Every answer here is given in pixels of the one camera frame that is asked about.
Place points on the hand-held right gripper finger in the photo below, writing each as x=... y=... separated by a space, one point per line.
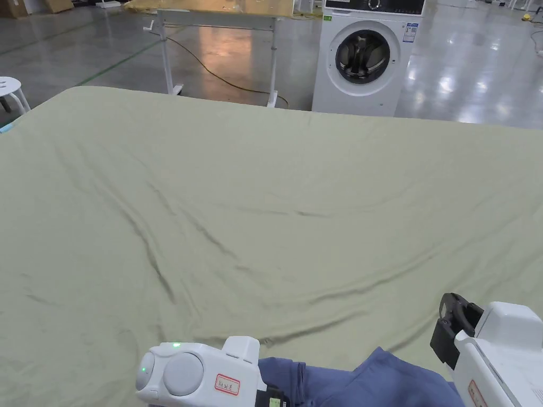
x=460 y=313

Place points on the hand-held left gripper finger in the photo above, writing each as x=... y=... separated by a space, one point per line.
x=275 y=398

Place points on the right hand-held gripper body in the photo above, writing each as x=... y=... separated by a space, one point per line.
x=500 y=356

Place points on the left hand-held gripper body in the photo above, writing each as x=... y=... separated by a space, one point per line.
x=199 y=373

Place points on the dark blue shirt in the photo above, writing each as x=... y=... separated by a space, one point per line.
x=373 y=381

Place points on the bed with pale green sheet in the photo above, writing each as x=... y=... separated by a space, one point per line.
x=254 y=190

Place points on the white washing machine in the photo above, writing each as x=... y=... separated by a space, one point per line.
x=360 y=55

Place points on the cardboard carton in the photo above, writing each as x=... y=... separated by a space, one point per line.
x=38 y=7

